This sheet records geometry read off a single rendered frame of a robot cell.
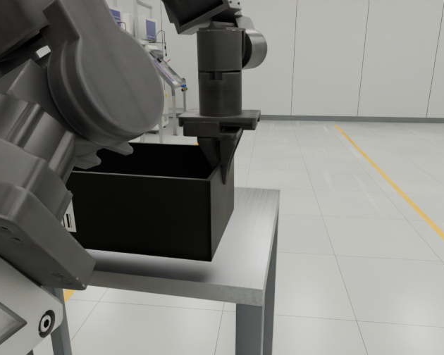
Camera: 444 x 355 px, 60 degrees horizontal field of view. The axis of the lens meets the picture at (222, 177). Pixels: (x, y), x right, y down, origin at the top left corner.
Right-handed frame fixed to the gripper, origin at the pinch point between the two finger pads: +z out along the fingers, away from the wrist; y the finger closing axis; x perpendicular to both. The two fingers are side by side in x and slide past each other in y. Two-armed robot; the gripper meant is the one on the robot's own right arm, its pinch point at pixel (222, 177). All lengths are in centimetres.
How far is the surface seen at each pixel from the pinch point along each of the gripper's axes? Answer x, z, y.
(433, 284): -137, 101, -82
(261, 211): -25.9, 16.4, -3.2
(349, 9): -690, -75, -85
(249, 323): 3.5, 21.7, -4.5
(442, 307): -117, 100, -80
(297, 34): -682, -36, -1
